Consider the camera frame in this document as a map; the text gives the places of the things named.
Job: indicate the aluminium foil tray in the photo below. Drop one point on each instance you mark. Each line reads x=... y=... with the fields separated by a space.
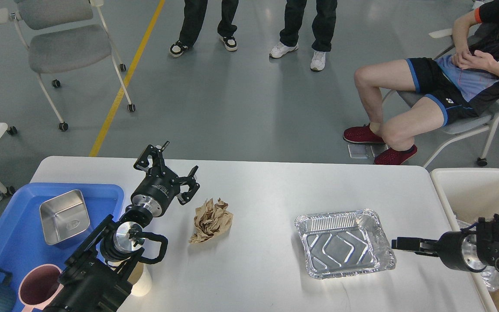
x=342 y=244

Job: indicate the white waste bin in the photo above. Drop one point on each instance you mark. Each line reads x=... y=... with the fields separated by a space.
x=467 y=193

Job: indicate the blue plastic tray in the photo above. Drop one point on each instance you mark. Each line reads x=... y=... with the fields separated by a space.
x=22 y=243

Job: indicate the crumpled brown paper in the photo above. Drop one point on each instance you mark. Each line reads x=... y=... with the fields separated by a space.
x=210 y=220

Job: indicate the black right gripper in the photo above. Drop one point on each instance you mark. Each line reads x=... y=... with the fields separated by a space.
x=457 y=250

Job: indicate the seated person in shorts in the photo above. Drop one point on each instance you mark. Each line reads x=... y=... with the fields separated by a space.
x=453 y=87

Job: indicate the grey office chair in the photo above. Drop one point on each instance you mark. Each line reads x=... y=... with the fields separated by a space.
x=64 y=50

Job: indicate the cream paper cup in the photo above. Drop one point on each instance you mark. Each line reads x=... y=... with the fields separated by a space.
x=140 y=279

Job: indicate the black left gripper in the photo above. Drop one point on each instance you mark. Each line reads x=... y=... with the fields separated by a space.
x=156 y=192

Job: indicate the grey chair under person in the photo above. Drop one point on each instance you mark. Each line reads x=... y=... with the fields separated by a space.
x=463 y=128

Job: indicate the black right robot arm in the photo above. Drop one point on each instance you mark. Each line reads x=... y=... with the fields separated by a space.
x=487 y=241

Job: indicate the pink ribbed mug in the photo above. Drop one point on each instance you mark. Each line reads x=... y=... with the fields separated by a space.
x=39 y=287

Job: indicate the square stainless steel container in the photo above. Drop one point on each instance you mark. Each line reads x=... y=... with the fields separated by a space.
x=65 y=220

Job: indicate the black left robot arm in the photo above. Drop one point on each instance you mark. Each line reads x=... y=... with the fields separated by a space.
x=96 y=275

